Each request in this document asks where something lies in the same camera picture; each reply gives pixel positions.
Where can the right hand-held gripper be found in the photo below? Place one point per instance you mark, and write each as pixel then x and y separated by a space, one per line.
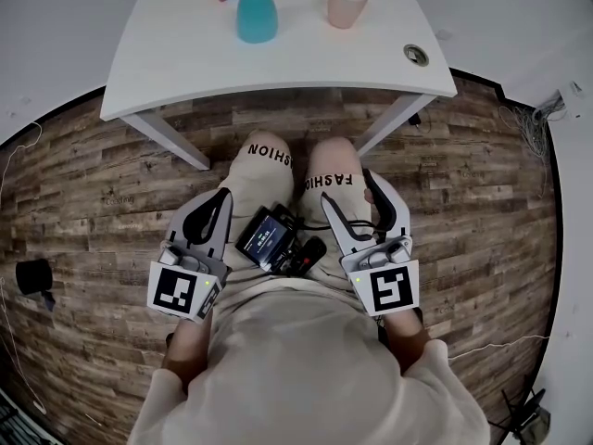
pixel 389 285

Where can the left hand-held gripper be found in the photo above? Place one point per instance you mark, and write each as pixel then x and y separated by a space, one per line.
pixel 185 290

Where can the pink plastic cup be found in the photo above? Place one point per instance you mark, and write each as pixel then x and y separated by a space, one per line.
pixel 346 5

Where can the teal large spray bottle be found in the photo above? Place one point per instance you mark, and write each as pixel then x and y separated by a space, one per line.
pixel 257 16

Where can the person's right forearm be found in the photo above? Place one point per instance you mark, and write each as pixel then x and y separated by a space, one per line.
pixel 407 341

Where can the person's left forearm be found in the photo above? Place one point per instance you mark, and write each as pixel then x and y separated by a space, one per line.
pixel 187 355

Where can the person's right hand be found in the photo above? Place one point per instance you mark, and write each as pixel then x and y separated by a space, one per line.
pixel 368 195

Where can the black device with screen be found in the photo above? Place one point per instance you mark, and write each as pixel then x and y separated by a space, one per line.
pixel 264 239

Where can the person's right leg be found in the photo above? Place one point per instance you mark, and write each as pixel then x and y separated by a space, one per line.
pixel 333 156

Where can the person's leg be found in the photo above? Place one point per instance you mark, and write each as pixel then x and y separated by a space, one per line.
pixel 333 156
pixel 268 138

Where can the white table leg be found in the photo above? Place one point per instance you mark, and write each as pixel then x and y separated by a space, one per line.
pixel 171 139
pixel 389 123

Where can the small black floor plug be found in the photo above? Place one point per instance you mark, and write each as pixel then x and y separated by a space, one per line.
pixel 415 120

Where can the person's left leg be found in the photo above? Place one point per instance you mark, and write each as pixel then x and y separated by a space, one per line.
pixel 268 138

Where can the person's beige shirt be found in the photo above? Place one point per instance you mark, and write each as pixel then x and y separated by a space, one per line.
pixel 301 378

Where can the black cylindrical floor object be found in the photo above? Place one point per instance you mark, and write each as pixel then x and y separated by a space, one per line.
pixel 33 278

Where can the white power box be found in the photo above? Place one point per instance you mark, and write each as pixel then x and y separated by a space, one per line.
pixel 572 97

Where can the black floor stand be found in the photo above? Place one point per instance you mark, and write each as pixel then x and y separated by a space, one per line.
pixel 530 415

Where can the dark metal floor rack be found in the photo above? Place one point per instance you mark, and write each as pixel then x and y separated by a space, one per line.
pixel 21 422

